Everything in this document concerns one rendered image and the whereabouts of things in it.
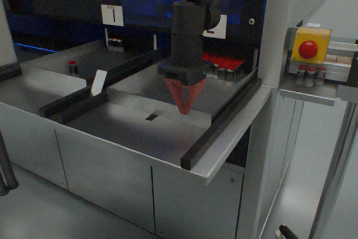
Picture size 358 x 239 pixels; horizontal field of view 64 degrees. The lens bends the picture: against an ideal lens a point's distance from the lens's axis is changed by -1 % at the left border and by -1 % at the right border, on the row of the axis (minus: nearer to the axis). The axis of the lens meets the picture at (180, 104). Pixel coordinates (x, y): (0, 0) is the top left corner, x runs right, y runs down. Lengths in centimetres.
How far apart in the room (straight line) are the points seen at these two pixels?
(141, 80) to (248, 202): 53
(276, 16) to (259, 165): 43
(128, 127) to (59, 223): 115
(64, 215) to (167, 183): 72
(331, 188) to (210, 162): 66
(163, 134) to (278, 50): 37
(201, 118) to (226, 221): 62
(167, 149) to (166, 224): 82
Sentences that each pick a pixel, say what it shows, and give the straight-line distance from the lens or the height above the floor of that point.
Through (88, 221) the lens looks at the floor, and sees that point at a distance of 163.
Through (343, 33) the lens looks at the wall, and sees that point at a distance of 541.
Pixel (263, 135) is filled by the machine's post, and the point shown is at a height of 73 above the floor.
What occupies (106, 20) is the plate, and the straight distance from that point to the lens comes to 100.
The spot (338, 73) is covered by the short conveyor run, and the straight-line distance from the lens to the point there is 87.
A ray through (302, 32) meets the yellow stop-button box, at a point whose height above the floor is 103.
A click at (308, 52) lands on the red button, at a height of 99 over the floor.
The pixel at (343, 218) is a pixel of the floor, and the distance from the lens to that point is 179.
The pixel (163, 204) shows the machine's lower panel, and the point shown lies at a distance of 123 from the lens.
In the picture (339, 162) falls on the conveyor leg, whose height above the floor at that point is 62.
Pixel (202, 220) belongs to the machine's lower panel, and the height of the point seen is 30.
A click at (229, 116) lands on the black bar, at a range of 58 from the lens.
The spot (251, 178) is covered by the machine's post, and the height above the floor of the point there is 57.
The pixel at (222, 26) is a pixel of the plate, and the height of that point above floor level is 102.
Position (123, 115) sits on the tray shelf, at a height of 88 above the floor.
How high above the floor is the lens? 117
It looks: 26 degrees down
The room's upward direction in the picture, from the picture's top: straight up
